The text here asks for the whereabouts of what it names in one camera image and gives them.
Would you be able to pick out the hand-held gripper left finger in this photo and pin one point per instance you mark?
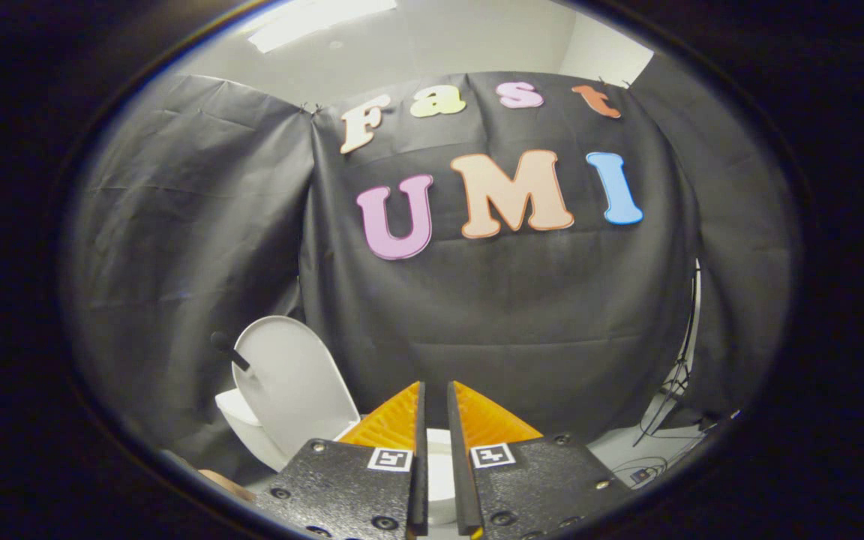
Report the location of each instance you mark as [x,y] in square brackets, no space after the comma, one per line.
[342,491]

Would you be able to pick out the black tripod stand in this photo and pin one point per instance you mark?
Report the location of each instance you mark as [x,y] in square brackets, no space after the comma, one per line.
[678,386]

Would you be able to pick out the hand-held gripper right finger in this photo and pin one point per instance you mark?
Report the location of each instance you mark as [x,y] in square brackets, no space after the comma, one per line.
[544,484]

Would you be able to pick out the black backdrop cloth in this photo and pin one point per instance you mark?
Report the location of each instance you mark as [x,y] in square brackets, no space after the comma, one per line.
[514,315]

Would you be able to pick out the small black adapter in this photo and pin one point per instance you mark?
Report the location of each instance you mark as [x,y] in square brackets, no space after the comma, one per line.
[640,475]

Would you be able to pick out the white toilet lid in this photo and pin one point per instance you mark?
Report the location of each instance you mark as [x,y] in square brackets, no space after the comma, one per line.
[289,382]

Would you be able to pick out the person's bare leg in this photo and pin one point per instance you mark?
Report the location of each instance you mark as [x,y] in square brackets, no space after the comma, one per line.
[222,481]

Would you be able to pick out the white toilet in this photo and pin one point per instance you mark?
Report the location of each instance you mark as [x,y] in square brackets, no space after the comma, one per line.
[241,427]

